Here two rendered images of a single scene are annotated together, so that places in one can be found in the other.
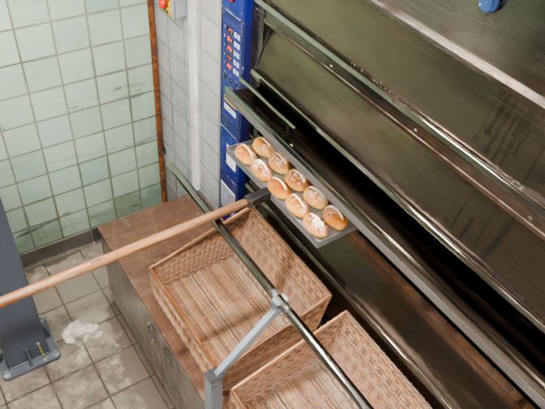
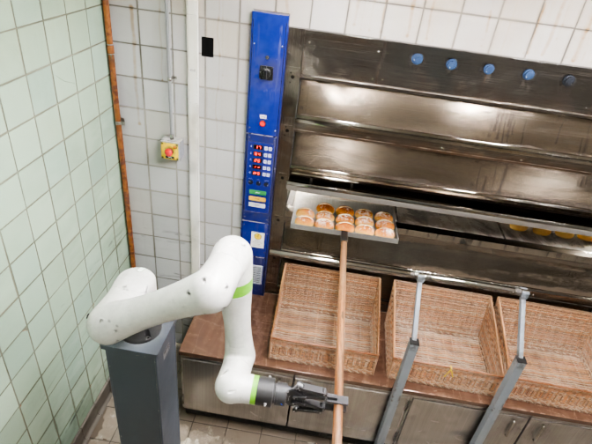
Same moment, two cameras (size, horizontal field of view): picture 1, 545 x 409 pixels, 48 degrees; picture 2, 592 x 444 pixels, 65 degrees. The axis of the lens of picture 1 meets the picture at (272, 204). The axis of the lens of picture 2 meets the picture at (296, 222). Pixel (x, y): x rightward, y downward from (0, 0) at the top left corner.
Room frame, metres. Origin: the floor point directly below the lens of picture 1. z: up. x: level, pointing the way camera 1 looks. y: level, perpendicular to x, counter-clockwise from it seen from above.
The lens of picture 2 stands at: (0.44, 1.68, 2.49)
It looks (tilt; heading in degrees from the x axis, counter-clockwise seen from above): 33 degrees down; 310
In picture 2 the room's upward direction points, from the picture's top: 7 degrees clockwise
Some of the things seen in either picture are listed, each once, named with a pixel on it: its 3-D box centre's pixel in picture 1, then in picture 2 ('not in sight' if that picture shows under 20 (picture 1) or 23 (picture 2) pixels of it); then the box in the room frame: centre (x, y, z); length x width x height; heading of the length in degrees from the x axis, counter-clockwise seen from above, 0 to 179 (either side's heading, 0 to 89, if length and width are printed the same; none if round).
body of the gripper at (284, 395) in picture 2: not in sight; (288, 395); (1.03, 0.91, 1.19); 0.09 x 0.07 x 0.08; 38
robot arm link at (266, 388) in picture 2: not in sight; (266, 390); (1.09, 0.95, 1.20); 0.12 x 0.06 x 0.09; 128
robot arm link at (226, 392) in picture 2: not in sight; (236, 384); (1.17, 1.01, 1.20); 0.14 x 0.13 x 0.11; 38
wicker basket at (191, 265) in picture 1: (236, 292); (327, 315); (1.47, 0.11, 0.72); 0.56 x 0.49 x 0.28; 37
